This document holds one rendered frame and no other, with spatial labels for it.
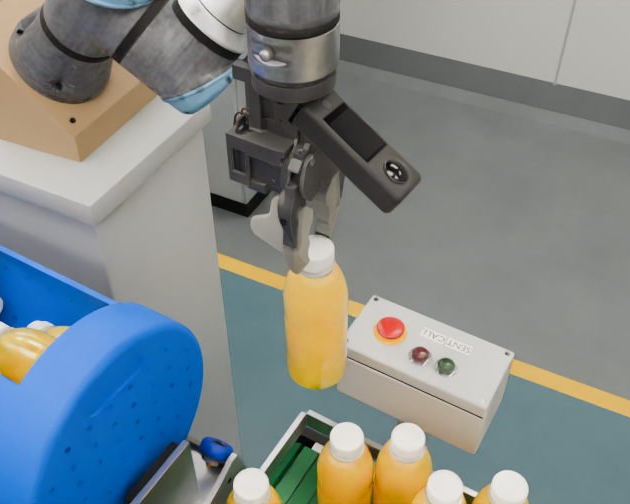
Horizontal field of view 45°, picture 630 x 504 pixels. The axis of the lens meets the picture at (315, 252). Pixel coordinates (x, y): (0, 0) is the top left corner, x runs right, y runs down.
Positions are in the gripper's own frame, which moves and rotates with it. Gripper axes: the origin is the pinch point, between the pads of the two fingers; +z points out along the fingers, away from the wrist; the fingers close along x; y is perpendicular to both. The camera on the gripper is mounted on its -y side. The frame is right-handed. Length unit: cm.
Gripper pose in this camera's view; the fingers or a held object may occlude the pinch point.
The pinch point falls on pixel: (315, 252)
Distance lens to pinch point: 75.5
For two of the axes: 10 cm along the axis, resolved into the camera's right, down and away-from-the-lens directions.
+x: -5.1, 5.9, -6.3
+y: -8.6, -3.5, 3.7
